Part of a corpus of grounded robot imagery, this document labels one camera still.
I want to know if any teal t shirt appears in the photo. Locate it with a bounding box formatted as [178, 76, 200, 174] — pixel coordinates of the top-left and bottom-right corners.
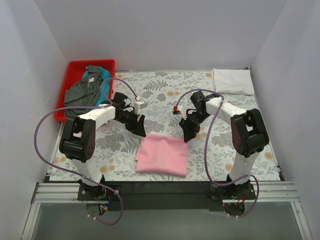
[82, 65, 111, 106]

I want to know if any folded white t shirt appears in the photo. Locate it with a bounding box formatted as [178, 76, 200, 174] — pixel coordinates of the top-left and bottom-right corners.
[211, 68, 255, 96]

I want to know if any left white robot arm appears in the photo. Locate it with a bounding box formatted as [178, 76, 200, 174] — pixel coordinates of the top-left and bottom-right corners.
[59, 92, 147, 200]

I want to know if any aluminium rail frame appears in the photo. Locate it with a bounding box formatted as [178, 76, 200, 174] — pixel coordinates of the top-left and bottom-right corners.
[21, 181, 312, 240]

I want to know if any grey t shirt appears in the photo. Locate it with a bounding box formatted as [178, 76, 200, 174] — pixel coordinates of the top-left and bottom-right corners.
[63, 65, 103, 107]

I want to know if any pink t shirt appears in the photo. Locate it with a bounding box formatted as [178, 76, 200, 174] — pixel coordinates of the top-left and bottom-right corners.
[135, 133, 188, 178]

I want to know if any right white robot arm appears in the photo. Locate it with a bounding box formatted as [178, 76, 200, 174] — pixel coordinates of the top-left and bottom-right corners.
[172, 89, 270, 199]

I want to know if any floral table mat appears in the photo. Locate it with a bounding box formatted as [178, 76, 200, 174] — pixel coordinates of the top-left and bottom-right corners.
[49, 71, 283, 183]

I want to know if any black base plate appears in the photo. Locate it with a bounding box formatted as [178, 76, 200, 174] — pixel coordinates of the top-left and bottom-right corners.
[77, 181, 256, 215]

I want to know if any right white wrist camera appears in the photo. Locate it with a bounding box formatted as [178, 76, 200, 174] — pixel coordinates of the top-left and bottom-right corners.
[172, 105, 187, 119]

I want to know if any red plastic bin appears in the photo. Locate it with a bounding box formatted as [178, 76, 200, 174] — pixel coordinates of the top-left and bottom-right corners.
[56, 59, 116, 109]

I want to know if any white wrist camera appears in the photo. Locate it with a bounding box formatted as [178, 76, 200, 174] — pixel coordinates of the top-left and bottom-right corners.
[133, 101, 148, 114]
[172, 105, 187, 119]

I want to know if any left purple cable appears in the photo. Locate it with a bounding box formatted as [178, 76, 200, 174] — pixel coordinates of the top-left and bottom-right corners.
[34, 78, 139, 226]

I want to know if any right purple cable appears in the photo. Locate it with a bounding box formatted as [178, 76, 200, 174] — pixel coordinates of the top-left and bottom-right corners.
[173, 89, 259, 219]

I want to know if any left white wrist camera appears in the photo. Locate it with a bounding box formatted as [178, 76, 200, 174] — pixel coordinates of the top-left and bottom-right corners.
[133, 101, 148, 114]

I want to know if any purple cable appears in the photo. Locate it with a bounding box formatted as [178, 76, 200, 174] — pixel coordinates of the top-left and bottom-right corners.
[173, 89, 259, 219]
[34, 78, 139, 226]

